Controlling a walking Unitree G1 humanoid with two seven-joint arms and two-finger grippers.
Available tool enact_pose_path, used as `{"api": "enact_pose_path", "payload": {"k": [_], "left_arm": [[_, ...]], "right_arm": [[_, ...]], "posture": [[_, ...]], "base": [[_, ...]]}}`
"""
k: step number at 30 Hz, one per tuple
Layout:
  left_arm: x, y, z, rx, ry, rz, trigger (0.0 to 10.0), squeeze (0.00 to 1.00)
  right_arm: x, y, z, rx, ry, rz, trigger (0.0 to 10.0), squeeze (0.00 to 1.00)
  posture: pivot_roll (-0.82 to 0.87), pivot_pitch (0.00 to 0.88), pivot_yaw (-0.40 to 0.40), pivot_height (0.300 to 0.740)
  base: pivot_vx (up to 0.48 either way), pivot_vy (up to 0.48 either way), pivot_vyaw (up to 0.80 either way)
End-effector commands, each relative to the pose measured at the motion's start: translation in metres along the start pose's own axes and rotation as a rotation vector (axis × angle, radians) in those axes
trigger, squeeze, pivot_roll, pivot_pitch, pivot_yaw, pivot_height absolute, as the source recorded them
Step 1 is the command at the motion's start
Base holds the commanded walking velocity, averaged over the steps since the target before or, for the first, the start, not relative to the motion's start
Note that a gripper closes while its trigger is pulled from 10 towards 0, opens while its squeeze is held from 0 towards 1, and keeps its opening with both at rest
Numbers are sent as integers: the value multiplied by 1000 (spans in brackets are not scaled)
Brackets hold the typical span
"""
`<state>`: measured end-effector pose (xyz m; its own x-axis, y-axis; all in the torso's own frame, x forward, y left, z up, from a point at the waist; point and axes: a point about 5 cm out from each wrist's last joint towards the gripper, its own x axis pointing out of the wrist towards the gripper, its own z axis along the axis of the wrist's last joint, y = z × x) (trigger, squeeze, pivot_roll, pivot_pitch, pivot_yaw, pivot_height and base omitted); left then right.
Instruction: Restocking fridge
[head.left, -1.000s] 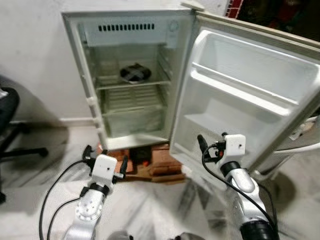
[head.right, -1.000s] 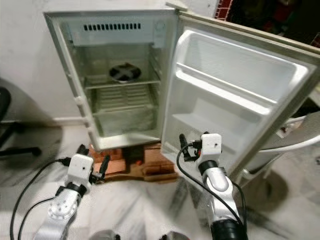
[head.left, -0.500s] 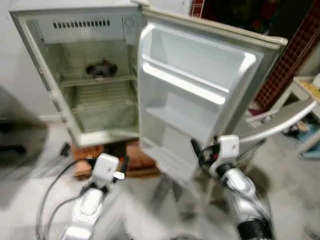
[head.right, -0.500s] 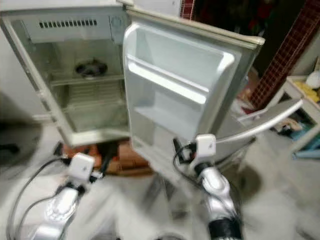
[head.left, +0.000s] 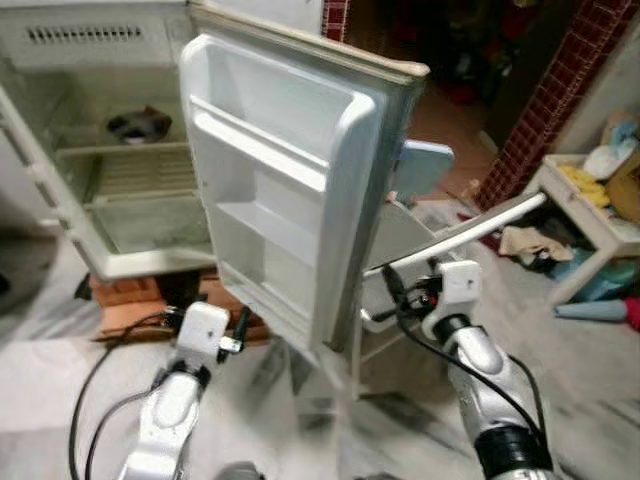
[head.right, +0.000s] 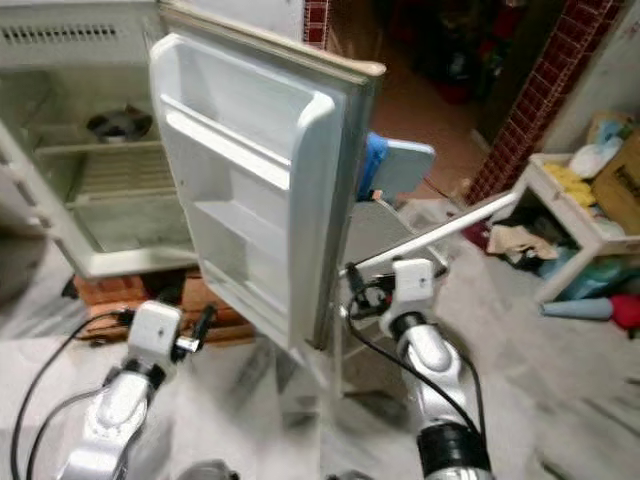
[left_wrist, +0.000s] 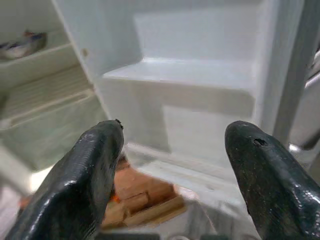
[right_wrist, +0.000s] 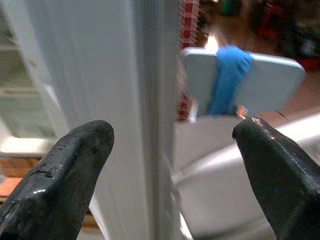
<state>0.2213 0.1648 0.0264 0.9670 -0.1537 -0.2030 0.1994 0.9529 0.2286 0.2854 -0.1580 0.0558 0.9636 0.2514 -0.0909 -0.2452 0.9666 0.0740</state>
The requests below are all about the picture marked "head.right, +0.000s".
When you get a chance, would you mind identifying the red brick fridge base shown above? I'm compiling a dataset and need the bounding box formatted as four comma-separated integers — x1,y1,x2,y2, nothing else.
74,270,257,347

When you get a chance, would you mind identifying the white fridge door with shelves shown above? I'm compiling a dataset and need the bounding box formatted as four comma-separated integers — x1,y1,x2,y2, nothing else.
149,5,387,353

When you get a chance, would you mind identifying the black item inside fridge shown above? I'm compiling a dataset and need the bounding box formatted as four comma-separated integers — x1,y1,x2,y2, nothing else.
87,105,157,144

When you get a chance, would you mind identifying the white open fridge body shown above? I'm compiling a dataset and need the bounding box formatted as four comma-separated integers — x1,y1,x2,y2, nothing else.
0,0,193,280

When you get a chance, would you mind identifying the light blue plastic stool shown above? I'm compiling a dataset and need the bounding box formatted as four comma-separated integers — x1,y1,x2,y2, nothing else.
363,132,437,202

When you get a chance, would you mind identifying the grey robot left leg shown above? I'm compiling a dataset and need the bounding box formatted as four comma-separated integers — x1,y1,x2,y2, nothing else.
180,460,242,480

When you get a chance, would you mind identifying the beige crumpled cloth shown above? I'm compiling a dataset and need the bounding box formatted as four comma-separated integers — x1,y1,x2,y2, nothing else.
487,224,547,264

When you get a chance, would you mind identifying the blue and red floor item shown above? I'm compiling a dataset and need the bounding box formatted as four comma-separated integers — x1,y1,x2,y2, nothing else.
540,292,640,332

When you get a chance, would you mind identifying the beige open shelf unit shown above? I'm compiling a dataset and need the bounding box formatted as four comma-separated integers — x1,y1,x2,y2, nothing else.
510,150,640,303

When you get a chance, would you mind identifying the yellow cloth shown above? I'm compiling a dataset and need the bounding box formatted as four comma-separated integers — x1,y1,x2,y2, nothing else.
545,162,598,207

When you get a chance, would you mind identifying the white plastic bag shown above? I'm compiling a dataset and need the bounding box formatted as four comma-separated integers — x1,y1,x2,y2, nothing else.
568,135,624,180

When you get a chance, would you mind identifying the red tiled pillar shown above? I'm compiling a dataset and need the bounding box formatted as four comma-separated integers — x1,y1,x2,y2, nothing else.
464,0,627,207

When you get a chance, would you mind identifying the brown cardboard box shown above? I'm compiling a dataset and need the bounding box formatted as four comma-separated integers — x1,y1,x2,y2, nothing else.
591,128,640,237

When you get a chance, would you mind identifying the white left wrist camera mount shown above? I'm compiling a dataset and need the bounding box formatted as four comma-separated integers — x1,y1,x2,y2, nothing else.
127,301,184,364

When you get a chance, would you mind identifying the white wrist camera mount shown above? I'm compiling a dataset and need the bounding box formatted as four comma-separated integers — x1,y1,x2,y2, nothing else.
393,258,437,307
127,301,184,364

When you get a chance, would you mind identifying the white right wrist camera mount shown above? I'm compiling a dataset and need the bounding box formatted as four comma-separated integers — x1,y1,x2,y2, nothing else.
393,258,437,307

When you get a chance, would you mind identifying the long black left arm cable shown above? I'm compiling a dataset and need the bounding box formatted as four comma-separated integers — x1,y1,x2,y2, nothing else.
9,312,126,479

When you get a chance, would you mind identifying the short black left arm cable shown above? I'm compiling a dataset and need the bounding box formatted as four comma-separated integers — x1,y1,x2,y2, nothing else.
27,386,107,479

